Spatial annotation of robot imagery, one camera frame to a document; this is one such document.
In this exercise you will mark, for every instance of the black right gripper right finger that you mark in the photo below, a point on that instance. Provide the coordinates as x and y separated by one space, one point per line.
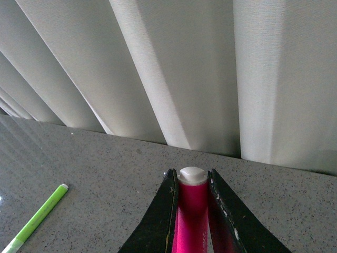
233 227

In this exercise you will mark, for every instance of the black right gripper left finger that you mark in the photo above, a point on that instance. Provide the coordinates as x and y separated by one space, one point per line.
156 230

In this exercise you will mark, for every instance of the pink pen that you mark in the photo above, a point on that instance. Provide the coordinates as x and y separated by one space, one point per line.
192 221

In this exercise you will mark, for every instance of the green pen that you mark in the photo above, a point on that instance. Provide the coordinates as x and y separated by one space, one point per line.
36 219

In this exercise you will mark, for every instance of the white curtain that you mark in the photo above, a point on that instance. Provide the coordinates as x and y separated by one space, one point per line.
249 79

